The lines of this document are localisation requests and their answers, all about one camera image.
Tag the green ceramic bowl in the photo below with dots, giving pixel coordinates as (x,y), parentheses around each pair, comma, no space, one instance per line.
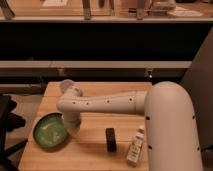
(49,131)

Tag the black office chair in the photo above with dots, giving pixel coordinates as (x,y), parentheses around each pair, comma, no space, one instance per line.
(8,122)

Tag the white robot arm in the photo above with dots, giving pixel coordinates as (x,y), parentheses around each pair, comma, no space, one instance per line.
(170,120)

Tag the dark panel at right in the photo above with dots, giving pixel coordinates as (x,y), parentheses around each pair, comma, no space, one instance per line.
(198,81)

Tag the small white bottle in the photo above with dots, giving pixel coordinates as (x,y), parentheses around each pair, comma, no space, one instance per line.
(135,148)

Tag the black rectangular block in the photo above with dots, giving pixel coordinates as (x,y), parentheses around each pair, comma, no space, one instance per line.
(110,140)

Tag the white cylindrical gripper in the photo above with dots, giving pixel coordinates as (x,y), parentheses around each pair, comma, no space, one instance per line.
(72,122)

